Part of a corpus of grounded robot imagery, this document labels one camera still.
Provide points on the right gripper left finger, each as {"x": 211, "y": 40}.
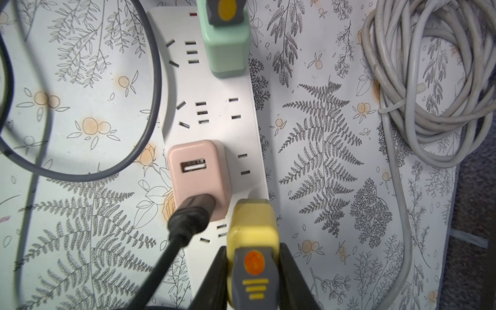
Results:
{"x": 212, "y": 294}

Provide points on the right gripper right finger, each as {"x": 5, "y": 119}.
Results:
{"x": 294, "y": 292}

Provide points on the yellow charger plug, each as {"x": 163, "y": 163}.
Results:
{"x": 253, "y": 247}

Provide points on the pink charger plug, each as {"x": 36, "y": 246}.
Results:
{"x": 198, "y": 168}

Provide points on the green charger plug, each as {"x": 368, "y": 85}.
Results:
{"x": 226, "y": 33}

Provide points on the white power strip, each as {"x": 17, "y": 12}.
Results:
{"x": 214, "y": 118}

